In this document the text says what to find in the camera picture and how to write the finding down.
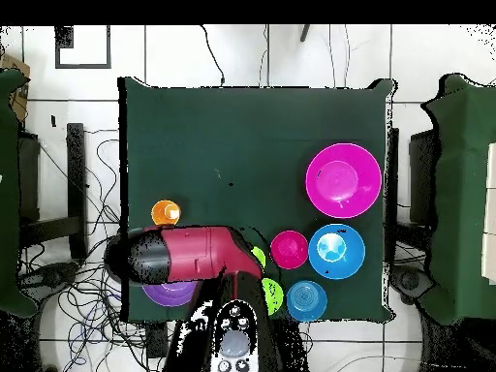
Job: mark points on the orange cup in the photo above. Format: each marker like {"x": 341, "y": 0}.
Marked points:
{"x": 159, "y": 213}

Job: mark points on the small red bowl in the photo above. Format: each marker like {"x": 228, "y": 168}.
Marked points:
{"x": 289, "y": 250}

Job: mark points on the dark grey machine base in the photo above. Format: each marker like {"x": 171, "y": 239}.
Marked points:
{"x": 54, "y": 275}
{"x": 410, "y": 281}

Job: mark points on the cardboard box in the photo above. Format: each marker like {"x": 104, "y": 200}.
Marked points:
{"x": 15, "y": 64}

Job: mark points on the green cloth side table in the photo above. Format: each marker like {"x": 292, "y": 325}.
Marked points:
{"x": 7, "y": 193}
{"x": 461, "y": 193}

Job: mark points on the large purple bowl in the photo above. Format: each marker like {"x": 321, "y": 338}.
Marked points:
{"x": 170, "y": 294}

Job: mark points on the large pink bowl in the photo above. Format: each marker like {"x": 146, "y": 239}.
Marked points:
{"x": 343, "y": 180}

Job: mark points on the small green bowl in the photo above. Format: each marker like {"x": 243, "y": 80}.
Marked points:
{"x": 273, "y": 296}

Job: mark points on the large blue bowl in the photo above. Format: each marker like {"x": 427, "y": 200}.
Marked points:
{"x": 348, "y": 265}

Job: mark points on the black floor marker frame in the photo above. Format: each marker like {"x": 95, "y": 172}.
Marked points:
{"x": 64, "y": 37}

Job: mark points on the small blue bowl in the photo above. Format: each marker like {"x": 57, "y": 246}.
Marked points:
{"x": 306, "y": 301}

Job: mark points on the dark green tablecloth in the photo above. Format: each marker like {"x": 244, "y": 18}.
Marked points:
{"x": 232, "y": 135}

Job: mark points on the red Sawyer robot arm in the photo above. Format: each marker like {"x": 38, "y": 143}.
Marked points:
{"x": 201, "y": 252}

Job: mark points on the green cup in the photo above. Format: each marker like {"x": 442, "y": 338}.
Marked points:
{"x": 259, "y": 255}

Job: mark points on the black metal frame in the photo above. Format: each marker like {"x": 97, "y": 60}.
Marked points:
{"x": 422, "y": 174}
{"x": 76, "y": 174}

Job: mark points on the white stacked boxes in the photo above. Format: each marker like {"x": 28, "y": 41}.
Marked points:
{"x": 491, "y": 174}

